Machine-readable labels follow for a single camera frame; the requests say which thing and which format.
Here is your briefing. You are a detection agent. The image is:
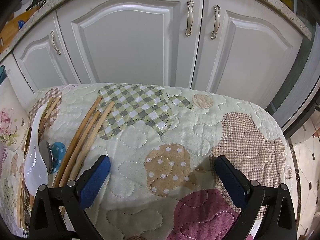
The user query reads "white ceramic spoon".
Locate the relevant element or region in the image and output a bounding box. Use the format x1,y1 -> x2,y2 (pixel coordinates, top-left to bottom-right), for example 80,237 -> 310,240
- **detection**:
24,104 -> 49,197

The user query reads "quilted patchwork cloth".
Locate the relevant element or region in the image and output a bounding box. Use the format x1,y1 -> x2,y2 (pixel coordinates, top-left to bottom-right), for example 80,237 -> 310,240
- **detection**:
0,82 -> 298,240

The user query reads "bundle of wooden chopsticks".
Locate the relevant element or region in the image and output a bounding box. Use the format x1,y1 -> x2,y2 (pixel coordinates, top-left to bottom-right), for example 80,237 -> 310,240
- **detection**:
19,95 -> 115,230

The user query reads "wooden handled fork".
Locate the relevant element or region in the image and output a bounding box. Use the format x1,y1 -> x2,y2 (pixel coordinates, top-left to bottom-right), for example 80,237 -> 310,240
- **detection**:
19,127 -> 33,228

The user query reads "wooden cutting board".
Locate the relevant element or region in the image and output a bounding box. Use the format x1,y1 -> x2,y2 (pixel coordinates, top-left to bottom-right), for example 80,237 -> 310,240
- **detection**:
0,10 -> 38,53

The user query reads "metal spoon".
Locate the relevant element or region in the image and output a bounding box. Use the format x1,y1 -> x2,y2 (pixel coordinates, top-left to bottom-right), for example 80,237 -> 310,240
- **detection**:
39,140 -> 54,174

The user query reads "teal cup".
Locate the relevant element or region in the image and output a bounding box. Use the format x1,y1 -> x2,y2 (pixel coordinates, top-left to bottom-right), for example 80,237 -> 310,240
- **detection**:
0,65 -> 8,87

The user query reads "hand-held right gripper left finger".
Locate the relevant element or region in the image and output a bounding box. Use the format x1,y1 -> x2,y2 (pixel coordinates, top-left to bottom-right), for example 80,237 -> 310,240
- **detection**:
26,154 -> 112,240

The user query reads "speckled kitchen countertop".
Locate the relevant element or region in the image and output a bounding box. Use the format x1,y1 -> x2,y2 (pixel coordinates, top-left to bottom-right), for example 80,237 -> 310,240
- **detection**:
0,0 -> 314,64

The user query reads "cream cabinet handle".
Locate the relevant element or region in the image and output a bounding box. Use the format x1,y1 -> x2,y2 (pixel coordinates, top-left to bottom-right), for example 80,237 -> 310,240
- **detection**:
185,0 -> 195,37
50,30 -> 62,55
210,5 -> 221,40

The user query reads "white cabinet door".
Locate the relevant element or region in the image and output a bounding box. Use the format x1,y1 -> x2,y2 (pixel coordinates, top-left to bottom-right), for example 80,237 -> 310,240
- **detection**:
192,0 -> 305,105
56,0 -> 204,85
12,12 -> 83,98

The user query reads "white floral utensil holder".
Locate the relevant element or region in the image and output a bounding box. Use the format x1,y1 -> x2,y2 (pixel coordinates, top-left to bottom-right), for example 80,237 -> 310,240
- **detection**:
0,80 -> 29,153

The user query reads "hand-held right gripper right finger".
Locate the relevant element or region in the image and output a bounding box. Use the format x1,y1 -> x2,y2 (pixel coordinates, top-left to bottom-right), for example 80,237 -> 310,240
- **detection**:
214,155 -> 298,240

